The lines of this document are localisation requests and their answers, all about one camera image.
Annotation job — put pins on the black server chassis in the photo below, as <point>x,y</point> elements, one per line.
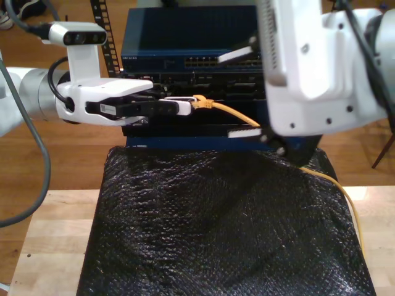
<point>222,87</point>

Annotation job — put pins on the black rack shelf tray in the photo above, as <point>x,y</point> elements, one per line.
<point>200,131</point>

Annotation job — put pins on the blue metal base panel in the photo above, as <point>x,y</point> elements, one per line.
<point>185,143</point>

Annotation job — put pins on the dark brown wooden chair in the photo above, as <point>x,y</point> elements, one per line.
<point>379,154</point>

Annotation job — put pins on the black bubble wrap mat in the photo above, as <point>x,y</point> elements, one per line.
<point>216,231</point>

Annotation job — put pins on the dark sneaker white sole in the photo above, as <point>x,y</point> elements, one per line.
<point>31,7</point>

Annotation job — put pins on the small blue floor object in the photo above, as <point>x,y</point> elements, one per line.
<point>383,5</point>

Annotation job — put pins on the blue network switch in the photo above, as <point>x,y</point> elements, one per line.
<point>185,27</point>

